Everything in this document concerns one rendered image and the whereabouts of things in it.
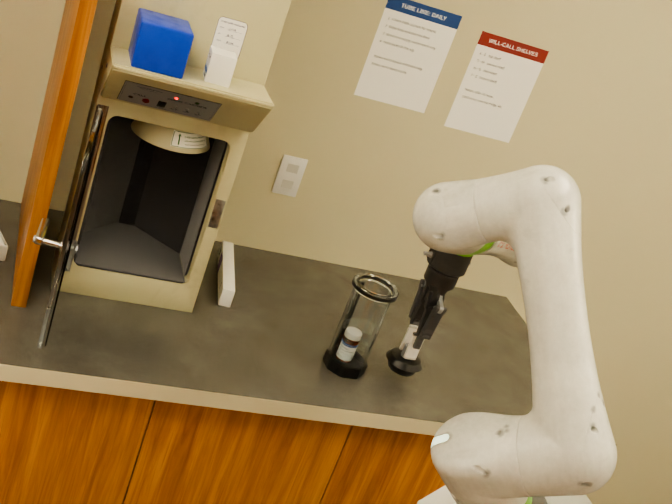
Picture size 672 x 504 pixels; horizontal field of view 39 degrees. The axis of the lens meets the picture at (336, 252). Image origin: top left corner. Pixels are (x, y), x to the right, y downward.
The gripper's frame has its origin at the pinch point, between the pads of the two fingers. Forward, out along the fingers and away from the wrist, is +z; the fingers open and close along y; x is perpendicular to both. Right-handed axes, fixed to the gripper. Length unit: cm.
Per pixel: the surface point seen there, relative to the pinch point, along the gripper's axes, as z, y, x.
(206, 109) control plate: -41, -6, -61
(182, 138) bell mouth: -30, -15, -62
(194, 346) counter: 10, 1, -49
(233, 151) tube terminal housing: -31, -13, -51
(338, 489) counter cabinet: 35.0, 12.8, -9.0
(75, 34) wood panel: -49, -2, -88
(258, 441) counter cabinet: 24.0, 13.6, -32.2
